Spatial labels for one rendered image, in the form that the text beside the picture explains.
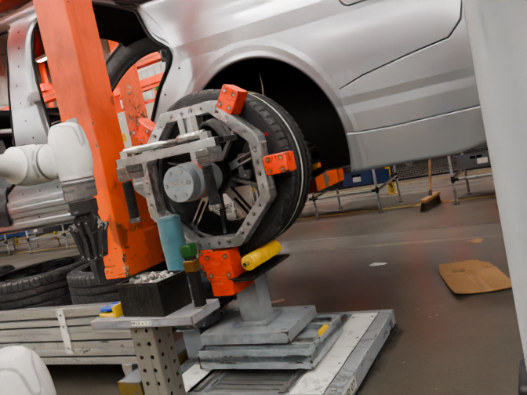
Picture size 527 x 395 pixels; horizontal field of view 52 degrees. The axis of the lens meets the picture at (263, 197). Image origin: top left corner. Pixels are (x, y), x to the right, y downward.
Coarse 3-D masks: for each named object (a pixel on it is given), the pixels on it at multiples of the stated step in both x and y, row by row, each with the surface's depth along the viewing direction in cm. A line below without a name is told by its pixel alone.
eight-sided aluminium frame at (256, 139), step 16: (176, 112) 200; (192, 112) 197; (208, 112) 195; (224, 112) 192; (160, 128) 206; (240, 128) 190; (256, 144) 188; (256, 160) 190; (144, 176) 212; (256, 176) 190; (272, 176) 193; (160, 192) 215; (272, 192) 191; (160, 208) 214; (256, 208) 192; (256, 224) 198; (192, 240) 208; (208, 240) 204; (224, 240) 200; (240, 240) 197
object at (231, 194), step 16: (176, 128) 212; (160, 160) 218; (176, 160) 226; (224, 160) 207; (160, 176) 219; (224, 192) 210; (176, 208) 220; (192, 208) 228; (208, 208) 237; (224, 208) 212; (240, 208) 207; (192, 224) 218; (208, 224) 224; (224, 224) 212; (240, 224) 230
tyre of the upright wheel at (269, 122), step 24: (192, 96) 206; (216, 96) 201; (264, 96) 214; (264, 120) 195; (288, 120) 207; (288, 144) 196; (288, 192) 196; (264, 216) 201; (288, 216) 204; (264, 240) 203
